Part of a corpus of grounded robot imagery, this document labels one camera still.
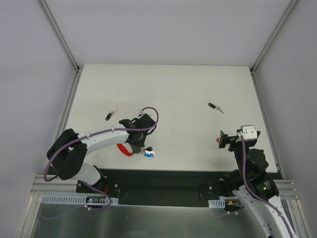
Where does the red handled keyring carabiner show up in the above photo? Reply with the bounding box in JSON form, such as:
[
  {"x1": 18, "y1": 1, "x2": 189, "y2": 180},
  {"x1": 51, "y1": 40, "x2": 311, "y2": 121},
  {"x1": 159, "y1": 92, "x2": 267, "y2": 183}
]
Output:
[{"x1": 117, "y1": 143, "x2": 156, "y2": 159}]

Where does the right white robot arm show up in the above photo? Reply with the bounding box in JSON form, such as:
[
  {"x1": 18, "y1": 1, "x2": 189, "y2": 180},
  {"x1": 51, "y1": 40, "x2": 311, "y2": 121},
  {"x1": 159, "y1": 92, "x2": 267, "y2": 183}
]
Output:
[{"x1": 218, "y1": 125, "x2": 297, "y2": 238}]

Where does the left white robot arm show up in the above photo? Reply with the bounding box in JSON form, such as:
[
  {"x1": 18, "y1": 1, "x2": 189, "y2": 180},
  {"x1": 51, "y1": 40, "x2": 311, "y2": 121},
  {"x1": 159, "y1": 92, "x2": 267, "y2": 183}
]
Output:
[{"x1": 47, "y1": 114, "x2": 158, "y2": 193}]

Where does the left black tag key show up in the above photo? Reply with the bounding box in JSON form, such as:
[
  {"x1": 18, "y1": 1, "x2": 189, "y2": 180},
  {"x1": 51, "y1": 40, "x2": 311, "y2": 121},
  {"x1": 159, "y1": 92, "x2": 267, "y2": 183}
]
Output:
[{"x1": 105, "y1": 110, "x2": 117, "y2": 121}]

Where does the black tag key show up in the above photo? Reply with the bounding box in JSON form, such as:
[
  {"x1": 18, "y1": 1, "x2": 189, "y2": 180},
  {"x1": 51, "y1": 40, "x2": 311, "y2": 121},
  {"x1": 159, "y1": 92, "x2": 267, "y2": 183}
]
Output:
[
  {"x1": 105, "y1": 110, "x2": 117, "y2": 121},
  {"x1": 208, "y1": 102, "x2": 223, "y2": 114}
]

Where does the right black tag key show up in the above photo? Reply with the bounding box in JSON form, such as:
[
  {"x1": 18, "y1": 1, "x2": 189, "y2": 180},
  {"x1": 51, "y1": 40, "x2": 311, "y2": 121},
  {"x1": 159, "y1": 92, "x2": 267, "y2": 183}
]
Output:
[{"x1": 208, "y1": 102, "x2": 223, "y2": 114}]

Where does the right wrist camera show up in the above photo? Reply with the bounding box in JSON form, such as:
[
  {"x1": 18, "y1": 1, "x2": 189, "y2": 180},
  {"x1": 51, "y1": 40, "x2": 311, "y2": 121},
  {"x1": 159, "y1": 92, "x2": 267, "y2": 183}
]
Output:
[{"x1": 236, "y1": 125, "x2": 258, "y2": 142}]

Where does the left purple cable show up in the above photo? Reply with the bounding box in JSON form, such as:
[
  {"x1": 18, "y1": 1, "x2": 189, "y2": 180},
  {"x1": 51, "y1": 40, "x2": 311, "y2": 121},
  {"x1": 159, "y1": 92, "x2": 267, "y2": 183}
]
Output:
[{"x1": 43, "y1": 107, "x2": 159, "y2": 183}]

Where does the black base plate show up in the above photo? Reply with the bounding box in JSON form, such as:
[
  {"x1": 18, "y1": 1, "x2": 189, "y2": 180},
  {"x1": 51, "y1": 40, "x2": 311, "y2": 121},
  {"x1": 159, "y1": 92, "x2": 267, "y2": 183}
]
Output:
[{"x1": 76, "y1": 168, "x2": 251, "y2": 206}]

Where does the right grey cable duct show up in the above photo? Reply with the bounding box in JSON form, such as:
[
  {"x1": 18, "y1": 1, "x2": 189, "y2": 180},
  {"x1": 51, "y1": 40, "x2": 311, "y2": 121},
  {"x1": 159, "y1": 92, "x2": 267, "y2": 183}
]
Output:
[{"x1": 208, "y1": 199, "x2": 226, "y2": 209}]

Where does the grey cable duct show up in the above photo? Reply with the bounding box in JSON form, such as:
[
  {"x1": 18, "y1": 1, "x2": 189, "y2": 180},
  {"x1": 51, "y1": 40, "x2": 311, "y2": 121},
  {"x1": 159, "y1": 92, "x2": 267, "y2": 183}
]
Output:
[
  {"x1": 42, "y1": 194, "x2": 110, "y2": 206},
  {"x1": 208, "y1": 199, "x2": 226, "y2": 209}
]

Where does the aluminium front rail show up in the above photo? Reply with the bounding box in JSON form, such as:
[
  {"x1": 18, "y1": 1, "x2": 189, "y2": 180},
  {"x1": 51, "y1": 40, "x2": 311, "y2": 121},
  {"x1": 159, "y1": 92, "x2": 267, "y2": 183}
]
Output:
[{"x1": 31, "y1": 175, "x2": 299, "y2": 200}]

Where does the left grey cable duct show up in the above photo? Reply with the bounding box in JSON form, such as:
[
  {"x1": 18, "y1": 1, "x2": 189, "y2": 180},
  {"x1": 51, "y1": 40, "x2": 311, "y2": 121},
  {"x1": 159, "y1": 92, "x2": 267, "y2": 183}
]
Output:
[{"x1": 42, "y1": 194, "x2": 110, "y2": 206}]

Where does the left aluminium frame post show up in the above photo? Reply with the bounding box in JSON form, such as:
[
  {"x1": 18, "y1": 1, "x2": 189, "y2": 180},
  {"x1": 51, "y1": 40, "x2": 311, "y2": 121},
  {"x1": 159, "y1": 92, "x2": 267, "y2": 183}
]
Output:
[{"x1": 37, "y1": 0, "x2": 80, "y2": 72}]

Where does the aluminium frame post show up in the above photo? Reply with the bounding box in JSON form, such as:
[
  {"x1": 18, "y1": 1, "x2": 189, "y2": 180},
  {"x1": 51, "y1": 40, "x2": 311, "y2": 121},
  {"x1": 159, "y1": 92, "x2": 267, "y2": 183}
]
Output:
[
  {"x1": 250, "y1": 0, "x2": 300, "y2": 75},
  {"x1": 37, "y1": 0, "x2": 80, "y2": 72}
]

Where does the right aluminium frame post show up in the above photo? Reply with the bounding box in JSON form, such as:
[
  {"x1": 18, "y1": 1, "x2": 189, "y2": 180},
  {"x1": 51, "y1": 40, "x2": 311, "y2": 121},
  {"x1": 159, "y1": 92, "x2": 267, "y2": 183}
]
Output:
[{"x1": 250, "y1": 0, "x2": 300, "y2": 75}]

